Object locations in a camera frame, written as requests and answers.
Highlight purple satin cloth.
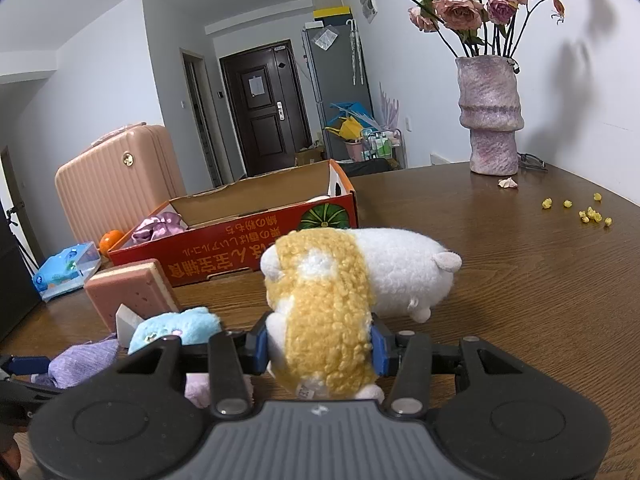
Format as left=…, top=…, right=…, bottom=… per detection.
left=131, top=211, right=189, bottom=246

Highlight brown cardboard box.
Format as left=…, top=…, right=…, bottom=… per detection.
left=295, top=145, right=326, bottom=167

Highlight pale pink cloth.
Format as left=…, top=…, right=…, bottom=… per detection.
left=184, top=375, right=255, bottom=409

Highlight metal cart with bottles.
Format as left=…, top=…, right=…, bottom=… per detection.
left=361, top=129, right=407, bottom=168

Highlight yellow white plush hamster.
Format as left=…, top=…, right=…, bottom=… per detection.
left=260, top=227, right=463, bottom=401

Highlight black bag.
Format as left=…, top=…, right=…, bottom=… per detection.
left=340, top=157, right=393, bottom=178

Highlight lavender knit cloth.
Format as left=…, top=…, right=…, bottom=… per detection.
left=31, top=335, right=121, bottom=390

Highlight clear folded umbrella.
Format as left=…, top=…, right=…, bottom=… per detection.
left=347, top=19, right=365, bottom=86

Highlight bunch of dried pink roses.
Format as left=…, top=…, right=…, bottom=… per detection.
left=330, top=0, right=566, bottom=58

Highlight yellow flat box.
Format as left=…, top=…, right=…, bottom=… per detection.
left=312, top=6, right=352, bottom=23

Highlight yellow popcorn crumbs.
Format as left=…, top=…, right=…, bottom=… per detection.
left=541, top=192, right=614, bottom=228

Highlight light blue plush toy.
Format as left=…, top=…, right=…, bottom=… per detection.
left=127, top=306, right=223, bottom=356

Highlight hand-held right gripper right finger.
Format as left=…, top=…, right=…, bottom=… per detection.
left=369, top=322, right=522, bottom=419

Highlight yellow bag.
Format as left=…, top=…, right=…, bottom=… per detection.
left=325, top=116, right=362, bottom=142

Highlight grey refrigerator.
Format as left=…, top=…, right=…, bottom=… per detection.
left=301, top=22, right=373, bottom=161

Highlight blue bag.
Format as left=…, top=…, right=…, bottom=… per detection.
left=329, top=101, right=373, bottom=128

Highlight grey interior door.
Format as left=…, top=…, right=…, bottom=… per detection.
left=181, top=49, right=223, bottom=188

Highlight pink layered sponge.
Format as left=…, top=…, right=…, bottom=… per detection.
left=84, top=258, right=183, bottom=333

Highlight orange fruit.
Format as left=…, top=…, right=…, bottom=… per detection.
left=98, top=230, right=126, bottom=256

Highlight blue tissue pack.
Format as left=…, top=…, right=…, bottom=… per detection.
left=32, top=241, right=102, bottom=302

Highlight black tripod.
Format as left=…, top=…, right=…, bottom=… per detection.
left=2, top=200, right=41, bottom=271

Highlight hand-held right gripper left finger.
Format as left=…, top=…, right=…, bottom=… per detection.
left=118, top=317, right=272, bottom=419

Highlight red cardboard box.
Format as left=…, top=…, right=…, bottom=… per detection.
left=107, top=159, right=358, bottom=288

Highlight black board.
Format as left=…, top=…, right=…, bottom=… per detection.
left=0, top=220, right=42, bottom=343

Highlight dark brown entrance door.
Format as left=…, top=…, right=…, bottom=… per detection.
left=219, top=39, right=312, bottom=178

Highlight white foam block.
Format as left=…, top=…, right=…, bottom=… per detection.
left=115, top=303, right=144, bottom=347

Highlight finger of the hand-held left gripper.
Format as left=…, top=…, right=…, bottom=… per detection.
left=0, top=379, right=64, bottom=424
left=0, top=355, right=52, bottom=377

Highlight pink ribbed suitcase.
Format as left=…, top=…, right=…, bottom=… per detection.
left=55, top=122, right=188, bottom=246

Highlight purple feather decoration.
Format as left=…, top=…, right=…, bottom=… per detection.
left=377, top=82, right=401, bottom=131

